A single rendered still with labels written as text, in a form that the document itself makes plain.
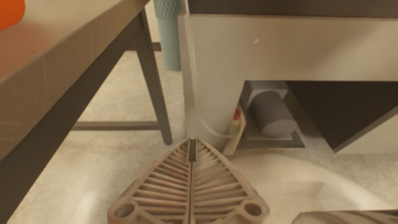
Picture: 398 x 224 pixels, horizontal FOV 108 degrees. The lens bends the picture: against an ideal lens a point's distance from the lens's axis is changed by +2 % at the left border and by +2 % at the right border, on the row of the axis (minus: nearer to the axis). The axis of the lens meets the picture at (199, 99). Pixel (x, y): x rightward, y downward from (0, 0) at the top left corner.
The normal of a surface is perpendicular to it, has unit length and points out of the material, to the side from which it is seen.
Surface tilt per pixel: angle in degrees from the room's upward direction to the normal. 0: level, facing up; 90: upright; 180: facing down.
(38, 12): 0
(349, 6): 90
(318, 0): 90
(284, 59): 90
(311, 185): 69
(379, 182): 0
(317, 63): 90
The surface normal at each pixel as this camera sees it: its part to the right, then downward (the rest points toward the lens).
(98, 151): 0.02, -0.70
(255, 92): 0.02, 0.71
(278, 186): 0.02, 0.42
